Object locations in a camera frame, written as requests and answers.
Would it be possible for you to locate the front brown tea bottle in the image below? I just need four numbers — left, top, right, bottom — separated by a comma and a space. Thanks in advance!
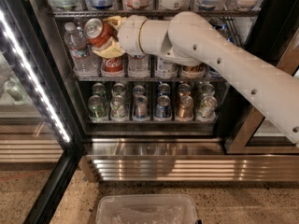
155, 58, 178, 78

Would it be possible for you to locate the red coke can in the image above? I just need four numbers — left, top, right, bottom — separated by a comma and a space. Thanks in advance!
83, 18, 114, 47
101, 58, 124, 77

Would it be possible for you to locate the silver blue can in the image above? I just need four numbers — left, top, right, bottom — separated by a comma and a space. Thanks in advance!
133, 95, 149, 120
133, 85, 146, 97

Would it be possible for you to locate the front copper soda can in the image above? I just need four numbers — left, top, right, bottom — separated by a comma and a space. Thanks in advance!
181, 64, 206, 78

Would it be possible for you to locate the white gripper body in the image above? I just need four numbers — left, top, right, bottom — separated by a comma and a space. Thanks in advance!
118, 15, 147, 56

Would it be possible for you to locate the rear silver blue can bottom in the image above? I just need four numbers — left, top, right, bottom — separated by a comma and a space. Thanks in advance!
133, 85, 146, 97

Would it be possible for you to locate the open glass fridge door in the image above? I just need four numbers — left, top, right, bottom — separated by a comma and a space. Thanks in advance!
0, 0, 82, 224

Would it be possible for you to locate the front copper can bottom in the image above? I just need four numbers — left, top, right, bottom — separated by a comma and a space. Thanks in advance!
176, 95, 193, 120

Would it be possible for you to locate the pale can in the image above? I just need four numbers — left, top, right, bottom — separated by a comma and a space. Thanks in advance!
195, 82, 215, 98
196, 96, 218, 122

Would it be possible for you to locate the rear green can bottom shelf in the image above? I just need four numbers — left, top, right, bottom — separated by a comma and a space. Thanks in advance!
92, 83, 107, 100

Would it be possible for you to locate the clear plastic bin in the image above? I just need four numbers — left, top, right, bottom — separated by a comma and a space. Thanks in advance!
96, 194, 198, 224

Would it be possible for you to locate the front blue pepsi can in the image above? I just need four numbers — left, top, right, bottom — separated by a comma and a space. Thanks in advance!
209, 67, 221, 78

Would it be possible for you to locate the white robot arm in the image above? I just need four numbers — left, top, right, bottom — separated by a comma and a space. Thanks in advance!
93, 11, 299, 145

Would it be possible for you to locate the water bottle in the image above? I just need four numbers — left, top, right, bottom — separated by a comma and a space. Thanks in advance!
128, 55, 150, 78
74, 18, 100, 67
64, 22, 93, 77

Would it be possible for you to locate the front pale can bottom right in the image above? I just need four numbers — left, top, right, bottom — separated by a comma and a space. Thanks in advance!
196, 96, 218, 122

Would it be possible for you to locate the front green can bottom shelf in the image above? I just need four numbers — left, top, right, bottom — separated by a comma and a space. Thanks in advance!
88, 95, 107, 122

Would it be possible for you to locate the front silver blue can bottom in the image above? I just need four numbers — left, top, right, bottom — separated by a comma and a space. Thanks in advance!
133, 95, 149, 120

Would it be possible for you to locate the front left water bottle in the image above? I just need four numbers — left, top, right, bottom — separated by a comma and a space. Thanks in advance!
64, 22, 93, 77

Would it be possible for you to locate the rear blue pepsi can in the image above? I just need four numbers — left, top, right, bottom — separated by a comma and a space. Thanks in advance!
209, 17, 227, 30

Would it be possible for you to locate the front white green can bottom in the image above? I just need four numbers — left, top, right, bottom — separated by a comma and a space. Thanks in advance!
110, 95, 128, 121

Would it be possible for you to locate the right fridge door frame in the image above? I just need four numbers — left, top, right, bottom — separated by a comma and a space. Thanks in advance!
225, 29, 299, 154

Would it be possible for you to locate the front middle water bottle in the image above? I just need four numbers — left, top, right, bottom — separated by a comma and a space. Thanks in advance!
128, 55, 150, 78

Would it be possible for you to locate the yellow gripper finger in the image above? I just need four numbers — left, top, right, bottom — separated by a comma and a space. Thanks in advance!
104, 16, 126, 32
92, 37, 125, 59

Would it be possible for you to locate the rear pale can bottom right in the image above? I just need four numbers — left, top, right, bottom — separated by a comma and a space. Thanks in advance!
195, 82, 215, 98

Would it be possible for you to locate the rear copper can bottom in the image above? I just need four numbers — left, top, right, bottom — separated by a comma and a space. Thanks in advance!
178, 83, 192, 98

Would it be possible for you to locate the rear left water bottle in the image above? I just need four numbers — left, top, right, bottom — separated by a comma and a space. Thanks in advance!
74, 18, 100, 67

